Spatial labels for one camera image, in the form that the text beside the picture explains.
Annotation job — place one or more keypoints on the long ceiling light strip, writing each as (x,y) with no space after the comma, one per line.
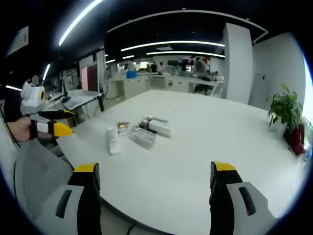
(78,22)

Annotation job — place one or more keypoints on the blue storage box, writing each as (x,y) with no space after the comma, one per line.
(131,74)

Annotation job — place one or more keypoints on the white skincare pump bottle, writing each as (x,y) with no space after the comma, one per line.
(161,129)

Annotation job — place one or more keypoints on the white office desk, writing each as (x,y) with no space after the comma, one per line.
(78,99)

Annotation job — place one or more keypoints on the ceiling air conditioner panel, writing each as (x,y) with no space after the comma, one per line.
(17,41)

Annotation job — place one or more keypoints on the potted green plant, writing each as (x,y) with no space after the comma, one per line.
(284,107)

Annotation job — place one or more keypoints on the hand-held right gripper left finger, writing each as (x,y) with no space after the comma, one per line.
(73,208)

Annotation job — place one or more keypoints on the person's left hand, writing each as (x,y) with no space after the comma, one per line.
(22,129)

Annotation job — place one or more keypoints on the white skincare tube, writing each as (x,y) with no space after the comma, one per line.
(113,140)

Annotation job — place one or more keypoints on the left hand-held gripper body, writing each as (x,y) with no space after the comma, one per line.
(31,98)

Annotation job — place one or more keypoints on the grey wall door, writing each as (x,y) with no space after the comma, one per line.
(260,91)

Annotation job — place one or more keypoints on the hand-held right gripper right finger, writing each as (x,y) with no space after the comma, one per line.
(234,208)

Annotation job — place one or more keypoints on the gold foil skincare sachet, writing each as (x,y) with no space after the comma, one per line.
(123,125)

